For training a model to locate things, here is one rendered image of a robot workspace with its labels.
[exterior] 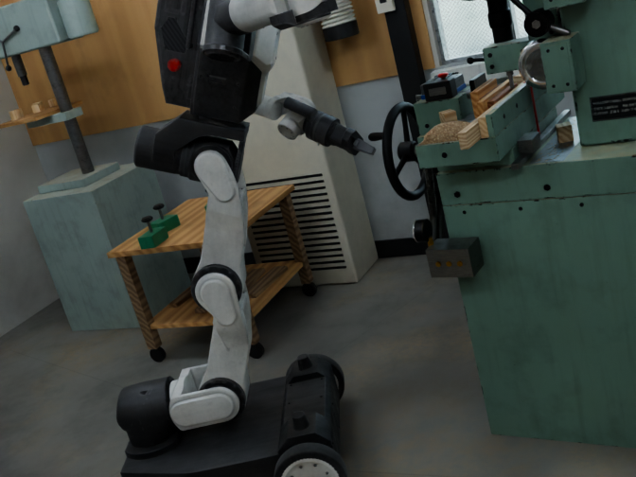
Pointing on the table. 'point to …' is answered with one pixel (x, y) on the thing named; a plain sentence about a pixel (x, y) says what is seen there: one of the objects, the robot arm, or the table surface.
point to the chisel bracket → (503, 56)
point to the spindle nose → (500, 20)
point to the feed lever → (539, 21)
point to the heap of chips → (444, 132)
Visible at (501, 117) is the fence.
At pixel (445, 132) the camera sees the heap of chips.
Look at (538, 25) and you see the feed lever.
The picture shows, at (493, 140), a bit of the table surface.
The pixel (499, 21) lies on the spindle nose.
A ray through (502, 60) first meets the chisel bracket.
